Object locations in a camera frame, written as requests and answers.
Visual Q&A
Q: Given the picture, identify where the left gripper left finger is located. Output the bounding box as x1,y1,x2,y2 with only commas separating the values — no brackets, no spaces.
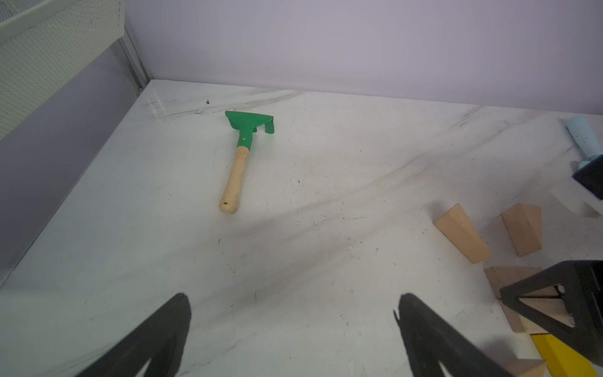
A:
79,293,192,376

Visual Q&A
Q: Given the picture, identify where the yellow block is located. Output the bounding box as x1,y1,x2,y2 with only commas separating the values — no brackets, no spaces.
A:
532,334,598,377

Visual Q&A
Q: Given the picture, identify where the light blue toy fork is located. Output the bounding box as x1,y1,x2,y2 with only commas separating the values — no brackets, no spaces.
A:
566,116,602,170

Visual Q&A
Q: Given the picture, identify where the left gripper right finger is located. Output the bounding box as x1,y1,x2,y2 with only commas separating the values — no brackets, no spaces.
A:
394,293,510,376

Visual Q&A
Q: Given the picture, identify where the green rake wooden handle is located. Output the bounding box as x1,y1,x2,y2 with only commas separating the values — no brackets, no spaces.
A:
219,111,275,215

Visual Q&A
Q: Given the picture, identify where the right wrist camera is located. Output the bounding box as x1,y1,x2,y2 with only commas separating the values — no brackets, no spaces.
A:
551,156,602,218

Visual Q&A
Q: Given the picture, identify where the wooden triangle block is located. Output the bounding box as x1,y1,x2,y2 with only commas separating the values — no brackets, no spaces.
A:
501,204,543,257
434,204,492,264
504,359,547,377

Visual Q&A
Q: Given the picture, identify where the white two-tier mesh shelf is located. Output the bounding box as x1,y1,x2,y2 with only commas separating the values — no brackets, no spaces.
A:
1,0,126,137

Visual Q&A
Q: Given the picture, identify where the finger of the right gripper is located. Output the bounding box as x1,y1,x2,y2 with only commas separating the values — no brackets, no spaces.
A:
500,260,602,366

